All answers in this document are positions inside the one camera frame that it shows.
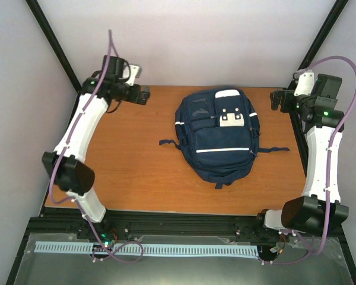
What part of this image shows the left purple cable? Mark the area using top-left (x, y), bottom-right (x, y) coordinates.
top-left (49, 28), bottom-right (145, 263)

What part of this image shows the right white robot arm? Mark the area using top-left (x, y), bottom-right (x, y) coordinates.
top-left (258, 69), bottom-right (349, 235)

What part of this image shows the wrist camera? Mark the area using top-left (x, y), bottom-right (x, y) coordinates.
top-left (293, 69), bottom-right (315, 97)
top-left (123, 64), bottom-right (142, 86)

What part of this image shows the navy blue backpack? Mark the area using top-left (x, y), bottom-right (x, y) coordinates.
top-left (159, 87), bottom-right (289, 189)

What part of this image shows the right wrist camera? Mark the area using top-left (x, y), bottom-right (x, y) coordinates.
top-left (293, 69), bottom-right (315, 97)

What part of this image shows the clear acrylic front plate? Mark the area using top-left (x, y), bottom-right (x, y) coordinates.
top-left (15, 234), bottom-right (354, 284)

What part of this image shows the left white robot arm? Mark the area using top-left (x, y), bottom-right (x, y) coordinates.
top-left (42, 55), bottom-right (150, 239)

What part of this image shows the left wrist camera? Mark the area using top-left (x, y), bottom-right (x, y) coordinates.
top-left (123, 64), bottom-right (142, 86)

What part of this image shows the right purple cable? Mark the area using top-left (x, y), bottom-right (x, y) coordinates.
top-left (259, 55), bottom-right (356, 265)

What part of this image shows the purple cable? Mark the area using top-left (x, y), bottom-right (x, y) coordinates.
top-left (259, 55), bottom-right (356, 265)
top-left (49, 28), bottom-right (145, 263)

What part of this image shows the black aluminium frame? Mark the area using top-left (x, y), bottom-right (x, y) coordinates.
top-left (7, 0), bottom-right (348, 284)

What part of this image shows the light blue cable duct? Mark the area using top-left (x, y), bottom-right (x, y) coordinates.
top-left (34, 241), bottom-right (259, 258)

